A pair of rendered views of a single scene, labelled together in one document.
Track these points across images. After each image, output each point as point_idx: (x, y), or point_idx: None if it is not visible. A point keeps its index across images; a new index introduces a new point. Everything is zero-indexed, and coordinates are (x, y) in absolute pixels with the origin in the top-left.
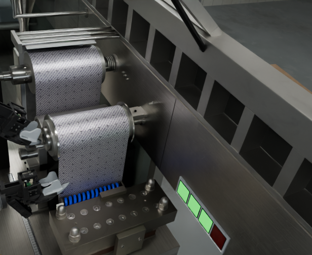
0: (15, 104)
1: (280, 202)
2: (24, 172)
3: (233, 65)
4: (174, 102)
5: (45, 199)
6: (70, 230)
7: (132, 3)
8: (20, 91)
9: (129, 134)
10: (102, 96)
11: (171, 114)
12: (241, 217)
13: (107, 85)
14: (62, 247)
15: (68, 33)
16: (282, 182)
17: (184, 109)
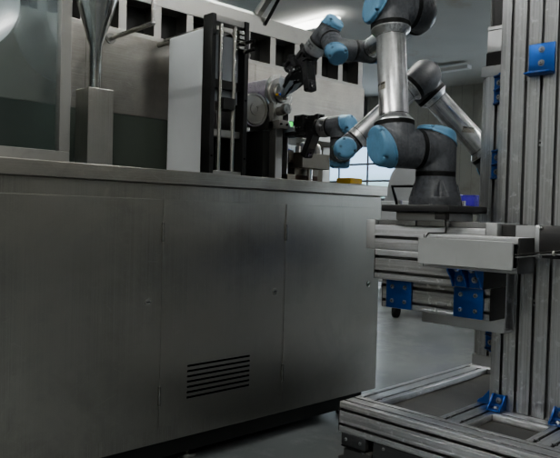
0: (286, 59)
1: (322, 78)
2: (300, 115)
3: (285, 25)
4: (255, 68)
5: None
6: (318, 146)
7: (193, 12)
8: (111, 148)
9: None
10: (156, 124)
11: (255, 77)
12: (312, 104)
13: (166, 104)
14: (325, 159)
15: None
16: (319, 69)
17: (263, 67)
